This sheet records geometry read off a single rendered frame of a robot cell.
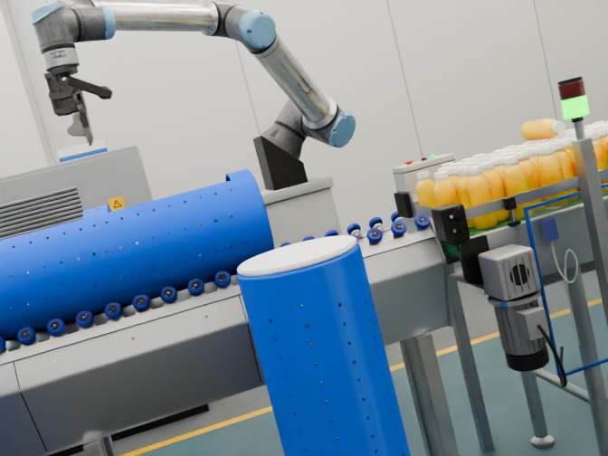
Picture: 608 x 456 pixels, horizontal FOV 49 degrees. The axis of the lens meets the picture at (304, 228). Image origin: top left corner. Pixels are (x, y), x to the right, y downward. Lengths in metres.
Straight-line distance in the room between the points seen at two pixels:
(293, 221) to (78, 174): 1.25
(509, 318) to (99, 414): 1.13
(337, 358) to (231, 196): 0.61
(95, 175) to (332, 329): 2.28
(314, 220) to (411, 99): 2.54
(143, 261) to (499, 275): 0.93
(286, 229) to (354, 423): 1.37
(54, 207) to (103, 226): 1.70
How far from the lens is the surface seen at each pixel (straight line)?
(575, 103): 1.88
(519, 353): 1.92
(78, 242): 1.83
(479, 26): 5.43
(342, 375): 1.45
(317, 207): 2.74
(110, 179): 3.50
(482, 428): 2.66
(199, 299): 1.86
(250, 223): 1.81
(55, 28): 1.95
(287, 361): 1.45
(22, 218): 3.56
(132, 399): 1.93
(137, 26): 2.23
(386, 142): 5.05
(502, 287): 1.83
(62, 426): 1.97
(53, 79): 1.95
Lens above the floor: 1.28
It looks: 8 degrees down
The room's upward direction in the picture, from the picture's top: 14 degrees counter-clockwise
